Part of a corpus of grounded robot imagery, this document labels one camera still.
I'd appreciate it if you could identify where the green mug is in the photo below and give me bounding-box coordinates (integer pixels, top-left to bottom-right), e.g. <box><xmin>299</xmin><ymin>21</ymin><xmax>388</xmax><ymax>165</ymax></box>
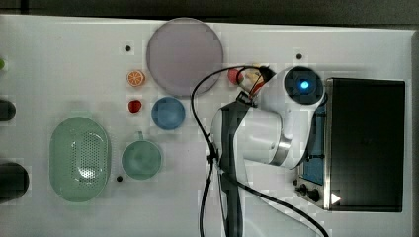
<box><xmin>122</xmin><ymin>131</ymin><xmax>163</xmax><ymax>181</ymax></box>

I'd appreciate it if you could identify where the large grey round plate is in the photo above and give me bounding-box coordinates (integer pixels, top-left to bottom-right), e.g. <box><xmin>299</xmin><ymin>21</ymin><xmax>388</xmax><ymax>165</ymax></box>
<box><xmin>146</xmin><ymin>18</ymin><xmax>223</xmax><ymax>98</ymax></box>

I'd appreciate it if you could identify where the green object at edge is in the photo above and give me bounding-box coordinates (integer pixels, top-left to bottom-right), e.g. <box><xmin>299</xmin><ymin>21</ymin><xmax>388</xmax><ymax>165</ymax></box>
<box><xmin>0</xmin><ymin>58</ymin><xmax>6</xmax><ymax>70</ymax></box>

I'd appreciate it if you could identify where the small red tomato toy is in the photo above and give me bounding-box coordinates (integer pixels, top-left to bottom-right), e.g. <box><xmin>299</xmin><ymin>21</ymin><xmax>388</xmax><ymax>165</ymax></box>
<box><xmin>127</xmin><ymin>100</ymin><xmax>142</xmax><ymax>114</ymax></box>

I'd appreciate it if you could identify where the black cable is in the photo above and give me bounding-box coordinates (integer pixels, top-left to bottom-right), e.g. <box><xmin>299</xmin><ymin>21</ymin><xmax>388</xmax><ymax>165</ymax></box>
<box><xmin>190</xmin><ymin>65</ymin><xmax>330</xmax><ymax>237</ymax></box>

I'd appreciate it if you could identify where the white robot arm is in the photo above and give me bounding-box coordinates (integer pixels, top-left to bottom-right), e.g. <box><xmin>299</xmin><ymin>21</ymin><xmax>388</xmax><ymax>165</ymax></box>
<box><xmin>211</xmin><ymin>66</ymin><xmax>327</xmax><ymax>237</ymax></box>

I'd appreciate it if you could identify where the yellow plush toy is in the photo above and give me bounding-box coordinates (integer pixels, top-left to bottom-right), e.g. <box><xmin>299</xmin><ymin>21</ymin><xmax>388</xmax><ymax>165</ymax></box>
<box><xmin>244</xmin><ymin>64</ymin><xmax>264</xmax><ymax>92</ymax></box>

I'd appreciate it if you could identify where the blue bowl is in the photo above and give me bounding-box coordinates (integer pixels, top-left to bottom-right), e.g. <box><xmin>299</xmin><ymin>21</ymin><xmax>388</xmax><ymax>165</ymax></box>
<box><xmin>151</xmin><ymin>97</ymin><xmax>186</xmax><ymax>130</ymax></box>

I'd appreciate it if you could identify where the green oval strainer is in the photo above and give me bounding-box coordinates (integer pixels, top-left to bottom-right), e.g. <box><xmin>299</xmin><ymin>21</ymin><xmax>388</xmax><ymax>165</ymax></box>
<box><xmin>49</xmin><ymin>117</ymin><xmax>111</xmax><ymax>202</ymax></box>

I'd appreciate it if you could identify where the orange slice toy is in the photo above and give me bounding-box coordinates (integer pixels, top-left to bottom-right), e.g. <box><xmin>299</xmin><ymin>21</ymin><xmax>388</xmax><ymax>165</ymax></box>
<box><xmin>126</xmin><ymin>70</ymin><xmax>145</xmax><ymax>87</ymax></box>

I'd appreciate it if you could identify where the toaster oven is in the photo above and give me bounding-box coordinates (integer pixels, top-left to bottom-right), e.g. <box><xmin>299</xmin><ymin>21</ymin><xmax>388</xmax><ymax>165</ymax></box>
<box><xmin>293</xmin><ymin>78</ymin><xmax>406</xmax><ymax>212</ymax></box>

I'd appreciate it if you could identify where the black cylinder object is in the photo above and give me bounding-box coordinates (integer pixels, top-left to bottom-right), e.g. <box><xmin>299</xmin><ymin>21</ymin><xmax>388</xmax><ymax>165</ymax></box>
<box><xmin>0</xmin><ymin>100</ymin><xmax>16</xmax><ymax>121</ymax></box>

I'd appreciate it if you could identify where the red plush strawberry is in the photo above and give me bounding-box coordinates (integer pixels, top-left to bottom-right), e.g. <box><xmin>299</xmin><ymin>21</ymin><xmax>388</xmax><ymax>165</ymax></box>
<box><xmin>227</xmin><ymin>69</ymin><xmax>243</xmax><ymax>85</ymax></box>

